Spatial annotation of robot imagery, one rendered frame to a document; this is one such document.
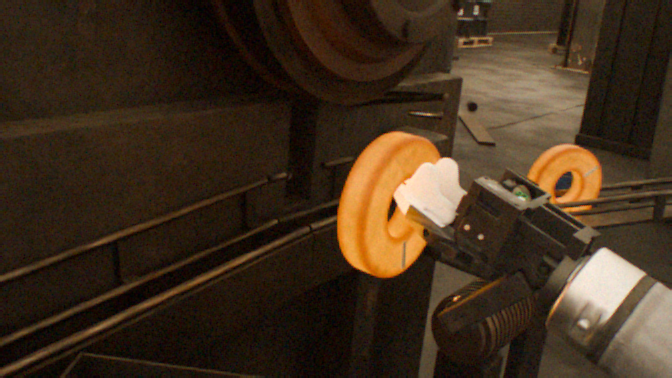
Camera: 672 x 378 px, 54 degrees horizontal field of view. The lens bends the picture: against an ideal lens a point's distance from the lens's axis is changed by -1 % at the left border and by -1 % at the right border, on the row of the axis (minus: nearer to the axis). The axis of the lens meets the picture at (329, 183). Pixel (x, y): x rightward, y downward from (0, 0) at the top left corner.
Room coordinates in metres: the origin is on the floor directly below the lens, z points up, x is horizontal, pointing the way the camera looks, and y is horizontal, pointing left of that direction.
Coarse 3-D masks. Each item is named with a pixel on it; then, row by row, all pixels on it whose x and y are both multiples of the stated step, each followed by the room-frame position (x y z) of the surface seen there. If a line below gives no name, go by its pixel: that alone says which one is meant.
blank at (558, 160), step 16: (544, 160) 1.20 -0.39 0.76; (560, 160) 1.20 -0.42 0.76; (576, 160) 1.21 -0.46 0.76; (592, 160) 1.22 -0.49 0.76; (528, 176) 1.21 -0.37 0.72; (544, 176) 1.19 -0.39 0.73; (576, 176) 1.23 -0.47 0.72; (592, 176) 1.23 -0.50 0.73; (576, 192) 1.23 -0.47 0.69; (592, 192) 1.23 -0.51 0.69; (576, 208) 1.22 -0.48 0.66
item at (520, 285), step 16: (512, 272) 0.60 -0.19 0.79; (496, 288) 0.57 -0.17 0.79; (512, 288) 0.56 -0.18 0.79; (528, 288) 0.56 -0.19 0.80; (448, 304) 0.61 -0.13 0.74; (464, 304) 0.59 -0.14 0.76; (480, 304) 0.58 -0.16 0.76; (496, 304) 0.57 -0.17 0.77; (512, 304) 0.56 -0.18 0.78; (448, 320) 0.60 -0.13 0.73; (464, 320) 0.59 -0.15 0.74; (480, 320) 0.58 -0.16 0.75
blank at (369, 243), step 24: (384, 144) 0.65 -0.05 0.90; (408, 144) 0.66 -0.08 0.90; (432, 144) 0.70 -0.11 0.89; (360, 168) 0.63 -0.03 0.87; (384, 168) 0.63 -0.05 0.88; (408, 168) 0.66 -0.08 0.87; (360, 192) 0.62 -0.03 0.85; (384, 192) 0.63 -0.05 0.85; (360, 216) 0.61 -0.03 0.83; (384, 216) 0.63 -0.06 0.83; (360, 240) 0.61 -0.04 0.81; (384, 240) 0.64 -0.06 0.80; (408, 240) 0.67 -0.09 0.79; (360, 264) 0.63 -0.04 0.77; (384, 264) 0.64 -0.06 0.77; (408, 264) 0.68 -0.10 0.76
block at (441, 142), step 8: (400, 128) 1.15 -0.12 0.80; (408, 128) 1.16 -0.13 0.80; (416, 128) 1.17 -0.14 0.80; (424, 136) 1.11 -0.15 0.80; (432, 136) 1.12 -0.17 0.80; (440, 136) 1.12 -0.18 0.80; (440, 144) 1.11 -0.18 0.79; (448, 144) 1.13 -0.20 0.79; (440, 152) 1.11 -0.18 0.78; (448, 152) 1.14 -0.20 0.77; (424, 256) 1.11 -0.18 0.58; (416, 264) 1.09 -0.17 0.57
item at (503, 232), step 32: (480, 192) 0.58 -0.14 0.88; (512, 192) 0.63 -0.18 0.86; (544, 192) 0.61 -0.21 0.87; (480, 224) 0.58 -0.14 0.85; (512, 224) 0.55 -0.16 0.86; (544, 224) 0.57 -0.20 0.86; (576, 224) 0.57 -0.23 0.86; (480, 256) 0.57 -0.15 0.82; (512, 256) 0.57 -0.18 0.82; (544, 256) 0.56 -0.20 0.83; (576, 256) 0.53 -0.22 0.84; (544, 288) 0.53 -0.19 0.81
